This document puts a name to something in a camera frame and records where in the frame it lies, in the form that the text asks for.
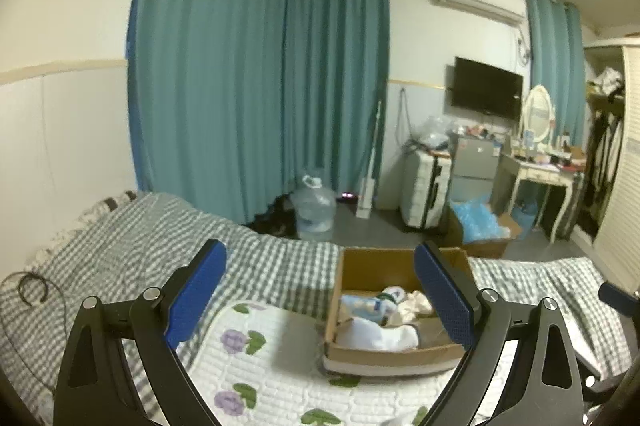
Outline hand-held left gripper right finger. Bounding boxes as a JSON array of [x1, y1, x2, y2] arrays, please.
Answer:
[[414, 241, 586, 426]]

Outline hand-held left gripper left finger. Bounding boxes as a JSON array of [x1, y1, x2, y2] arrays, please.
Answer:
[[54, 238, 228, 426]]

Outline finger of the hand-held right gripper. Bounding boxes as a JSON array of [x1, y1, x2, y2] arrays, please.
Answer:
[[570, 346, 621, 412], [599, 282, 640, 311]]

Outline cream tissue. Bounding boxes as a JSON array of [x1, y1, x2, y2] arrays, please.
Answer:
[[395, 291, 433, 322]]

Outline white sock dark trim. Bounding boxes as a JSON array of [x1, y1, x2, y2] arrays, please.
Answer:
[[377, 287, 408, 307]]

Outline brown cardboard box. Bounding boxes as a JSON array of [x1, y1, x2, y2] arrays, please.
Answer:
[[322, 247, 481, 377]]

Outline grey checked blanket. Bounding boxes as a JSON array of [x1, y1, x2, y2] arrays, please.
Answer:
[[0, 192, 636, 426]]

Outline cardboard box with blue plastic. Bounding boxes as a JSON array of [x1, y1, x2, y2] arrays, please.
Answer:
[[445, 193, 523, 259]]

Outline white suitcase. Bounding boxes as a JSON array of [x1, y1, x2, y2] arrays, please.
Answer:
[[400, 151, 453, 232]]

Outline dark cloth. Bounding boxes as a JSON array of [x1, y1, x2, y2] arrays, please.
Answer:
[[250, 193, 301, 237]]

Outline floral quilted mat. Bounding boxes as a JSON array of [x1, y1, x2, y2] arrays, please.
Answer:
[[187, 301, 506, 426]]

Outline grey small fridge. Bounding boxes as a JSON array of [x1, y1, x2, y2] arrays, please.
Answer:
[[447, 133, 503, 207]]

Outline clear water jug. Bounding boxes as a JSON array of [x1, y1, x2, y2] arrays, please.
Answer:
[[289, 174, 337, 243]]

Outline hanging dark clothes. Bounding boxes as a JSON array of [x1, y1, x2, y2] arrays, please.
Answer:
[[582, 66, 626, 237]]

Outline white dressing table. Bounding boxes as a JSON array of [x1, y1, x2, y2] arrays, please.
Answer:
[[500, 151, 583, 242]]

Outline clear plastic bag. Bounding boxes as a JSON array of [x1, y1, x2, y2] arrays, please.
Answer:
[[415, 116, 458, 152]]

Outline white oval mirror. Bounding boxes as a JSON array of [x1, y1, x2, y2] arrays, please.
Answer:
[[517, 84, 557, 147]]

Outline teal curtain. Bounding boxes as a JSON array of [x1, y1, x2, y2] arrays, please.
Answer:
[[524, 0, 586, 148], [282, 0, 391, 207], [127, 0, 288, 227]]

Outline black cable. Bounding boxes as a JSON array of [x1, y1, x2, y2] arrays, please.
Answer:
[[0, 273, 66, 307]]

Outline black wall cables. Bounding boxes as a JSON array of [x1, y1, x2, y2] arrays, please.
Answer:
[[397, 86, 416, 142]]

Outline black wall television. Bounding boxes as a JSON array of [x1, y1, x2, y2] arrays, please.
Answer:
[[447, 56, 525, 123]]

